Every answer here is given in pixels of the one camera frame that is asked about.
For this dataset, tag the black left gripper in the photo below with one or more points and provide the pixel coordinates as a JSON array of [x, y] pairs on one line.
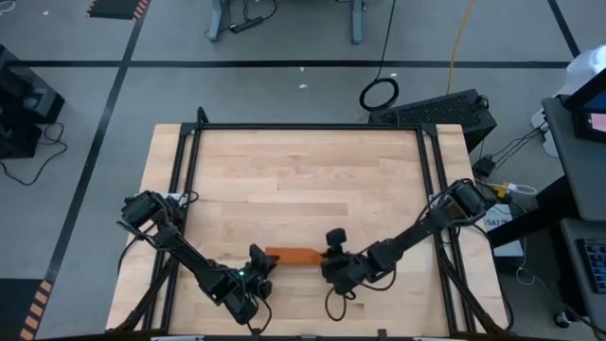
[[258, 284]]

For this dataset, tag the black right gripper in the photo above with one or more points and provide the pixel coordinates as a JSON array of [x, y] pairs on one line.
[[343, 272]]

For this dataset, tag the orange cloth towel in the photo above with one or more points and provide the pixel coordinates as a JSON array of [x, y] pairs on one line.
[[296, 256]]

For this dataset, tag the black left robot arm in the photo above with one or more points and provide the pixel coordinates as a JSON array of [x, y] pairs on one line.
[[189, 256]]

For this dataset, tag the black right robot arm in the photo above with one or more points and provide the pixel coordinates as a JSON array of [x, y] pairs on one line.
[[416, 227]]

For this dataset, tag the black perforated computer case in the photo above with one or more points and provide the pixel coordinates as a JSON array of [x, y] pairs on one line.
[[435, 113]]

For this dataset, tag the black power brick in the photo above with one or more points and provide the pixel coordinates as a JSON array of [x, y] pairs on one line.
[[484, 167]]

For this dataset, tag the white labelled box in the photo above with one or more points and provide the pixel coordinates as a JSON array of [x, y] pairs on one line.
[[510, 249]]

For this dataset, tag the yellow white plug connector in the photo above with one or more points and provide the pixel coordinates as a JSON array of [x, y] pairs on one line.
[[513, 188]]

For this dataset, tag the black desk base bar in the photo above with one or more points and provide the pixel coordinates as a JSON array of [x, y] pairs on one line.
[[530, 222]]

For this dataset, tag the black power strip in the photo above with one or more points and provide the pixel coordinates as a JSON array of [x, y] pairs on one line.
[[246, 25]]

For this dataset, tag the grey table leg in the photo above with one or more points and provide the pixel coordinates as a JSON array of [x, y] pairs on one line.
[[217, 19], [357, 21]]

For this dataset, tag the grey keyboard desk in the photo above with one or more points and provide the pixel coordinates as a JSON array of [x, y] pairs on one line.
[[568, 265]]

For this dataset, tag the dark keyboard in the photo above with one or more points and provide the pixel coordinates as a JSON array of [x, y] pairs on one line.
[[594, 265]]

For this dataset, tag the grey side desk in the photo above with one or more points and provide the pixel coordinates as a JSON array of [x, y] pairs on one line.
[[582, 180]]

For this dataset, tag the dark monitor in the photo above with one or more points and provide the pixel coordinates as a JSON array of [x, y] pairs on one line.
[[580, 123]]

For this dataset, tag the black equipment stack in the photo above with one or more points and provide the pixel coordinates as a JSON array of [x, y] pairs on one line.
[[23, 104]]

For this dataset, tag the white bulky object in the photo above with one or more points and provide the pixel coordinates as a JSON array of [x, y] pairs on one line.
[[584, 71]]

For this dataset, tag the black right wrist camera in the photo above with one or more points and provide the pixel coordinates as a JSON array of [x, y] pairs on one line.
[[336, 237]]

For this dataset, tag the black aluminium table frame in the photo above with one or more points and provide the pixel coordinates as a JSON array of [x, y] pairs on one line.
[[308, 126]]

